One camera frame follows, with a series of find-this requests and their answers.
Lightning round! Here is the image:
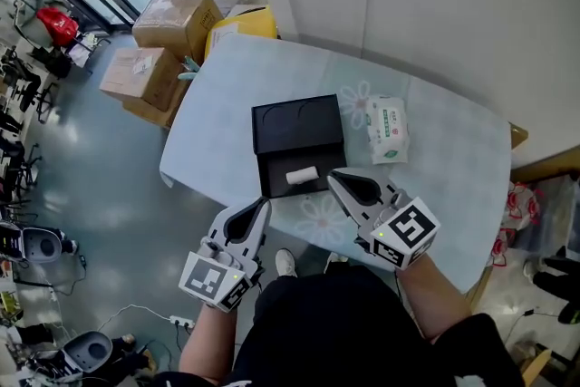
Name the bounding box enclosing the person's right forearm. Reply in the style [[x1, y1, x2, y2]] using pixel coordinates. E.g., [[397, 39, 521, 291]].
[[396, 253, 472, 342]]

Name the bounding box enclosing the large cardboard box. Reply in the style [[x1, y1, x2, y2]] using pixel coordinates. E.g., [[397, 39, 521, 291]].
[[131, 0, 224, 65]]

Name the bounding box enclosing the white wet wipes packet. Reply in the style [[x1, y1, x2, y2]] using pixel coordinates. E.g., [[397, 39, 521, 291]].
[[363, 93, 411, 166]]

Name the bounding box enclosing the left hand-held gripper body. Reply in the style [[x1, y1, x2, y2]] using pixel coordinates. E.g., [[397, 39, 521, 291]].
[[179, 237, 265, 314]]

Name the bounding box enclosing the person's left white shoe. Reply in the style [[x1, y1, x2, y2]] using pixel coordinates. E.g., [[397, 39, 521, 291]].
[[275, 247, 299, 279]]

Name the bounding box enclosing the black cable with plug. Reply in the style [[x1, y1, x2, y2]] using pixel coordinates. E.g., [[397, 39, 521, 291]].
[[502, 307, 559, 346]]

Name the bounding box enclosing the yellow plastic bin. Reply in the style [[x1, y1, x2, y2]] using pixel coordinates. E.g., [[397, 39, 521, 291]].
[[203, 5, 278, 60]]

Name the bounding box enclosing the person's right white shoe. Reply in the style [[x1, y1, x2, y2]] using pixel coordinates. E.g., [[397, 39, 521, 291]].
[[324, 252, 351, 274]]

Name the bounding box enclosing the person's white shoe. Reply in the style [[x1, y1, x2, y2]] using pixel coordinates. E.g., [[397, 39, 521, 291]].
[[324, 252, 351, 274], [275, 247, 299, 279]]

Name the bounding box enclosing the cardboard box with paper labels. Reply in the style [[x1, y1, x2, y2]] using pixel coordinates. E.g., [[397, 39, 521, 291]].
[[98, 47, 185, 112]]

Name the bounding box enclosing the table with light blue cloth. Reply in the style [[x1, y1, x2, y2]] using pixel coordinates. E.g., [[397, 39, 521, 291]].
[[159, 33, 513, 295]]

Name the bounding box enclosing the red floral plastic bag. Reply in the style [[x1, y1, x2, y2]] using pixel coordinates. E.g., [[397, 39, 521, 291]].
[[491, 180, 546, 269]]

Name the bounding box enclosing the person's black clothing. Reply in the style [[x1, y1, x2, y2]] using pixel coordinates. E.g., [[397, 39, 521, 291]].
[[151, 265, 527, 387]]

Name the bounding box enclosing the black box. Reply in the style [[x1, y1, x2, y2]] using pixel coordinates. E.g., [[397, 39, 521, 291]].
[[251, 93, 349, 199]]

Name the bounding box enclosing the grey robot head shell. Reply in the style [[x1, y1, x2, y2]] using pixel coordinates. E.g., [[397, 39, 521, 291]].
[[61, 330, 114, 375], [21, 227, 79, 266]]

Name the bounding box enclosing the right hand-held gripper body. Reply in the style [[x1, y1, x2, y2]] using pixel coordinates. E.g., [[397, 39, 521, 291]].
[[355, 197, 441, 272]]

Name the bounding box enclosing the small white cylinder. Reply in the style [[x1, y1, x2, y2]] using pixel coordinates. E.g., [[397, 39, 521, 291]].
[[285, 166, 319, 186]]

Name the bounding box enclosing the teal plastic tool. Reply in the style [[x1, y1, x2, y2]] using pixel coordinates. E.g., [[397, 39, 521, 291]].
[[177, 56, 201, 82]]

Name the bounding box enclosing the white power cable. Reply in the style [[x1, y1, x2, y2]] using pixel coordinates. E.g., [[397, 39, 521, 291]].
[[97, 303, 172, 333]]

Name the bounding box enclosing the person's left forearm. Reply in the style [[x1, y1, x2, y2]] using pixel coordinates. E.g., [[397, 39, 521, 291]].
[[179, 303, 240, 382]]

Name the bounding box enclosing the grey-green garment on rack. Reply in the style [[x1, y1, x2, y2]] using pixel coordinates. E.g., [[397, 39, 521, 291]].
[[14, 0, 61, 47]]

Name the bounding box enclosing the black office chair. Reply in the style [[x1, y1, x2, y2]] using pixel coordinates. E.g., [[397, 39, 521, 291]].
[[0, 49, 60, 124]]

